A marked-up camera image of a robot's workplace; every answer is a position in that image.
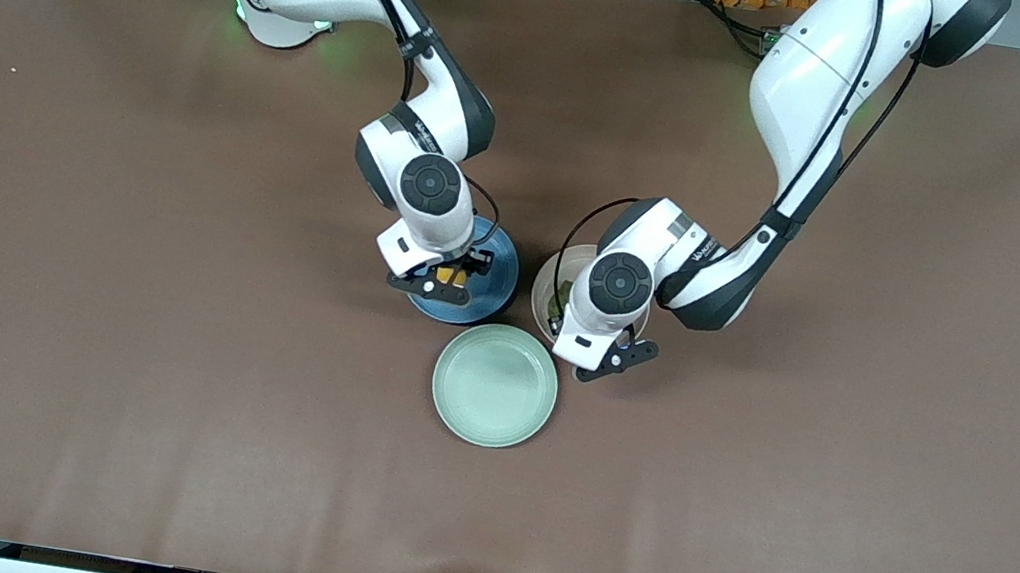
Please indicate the beige round plate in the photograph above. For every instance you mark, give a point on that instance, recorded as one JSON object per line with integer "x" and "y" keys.
{"x": 545, "y": 287}

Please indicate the blue round plate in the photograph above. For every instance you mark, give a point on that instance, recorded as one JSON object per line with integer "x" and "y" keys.
{"x": 489, "y": 302}

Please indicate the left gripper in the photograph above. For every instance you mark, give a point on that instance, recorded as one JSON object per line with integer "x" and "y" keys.
{"x": 555, "y": 325}

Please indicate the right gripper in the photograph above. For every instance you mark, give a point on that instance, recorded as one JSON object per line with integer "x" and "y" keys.
{"x": 476, "y": 264}

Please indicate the green lettuce leaf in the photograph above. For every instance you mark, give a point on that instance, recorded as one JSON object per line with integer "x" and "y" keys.
{"x": 557, "y": 306}

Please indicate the brown table cover mat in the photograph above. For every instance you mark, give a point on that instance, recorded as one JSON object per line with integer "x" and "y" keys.
{"x": 160, "y": 325}

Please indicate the light green round plate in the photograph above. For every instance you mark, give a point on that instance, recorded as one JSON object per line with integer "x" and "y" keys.
{"x": 495, "y": 385}

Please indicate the yellow lemon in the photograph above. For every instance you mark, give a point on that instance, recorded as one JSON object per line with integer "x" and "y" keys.
{"x": 448, "y": 274}

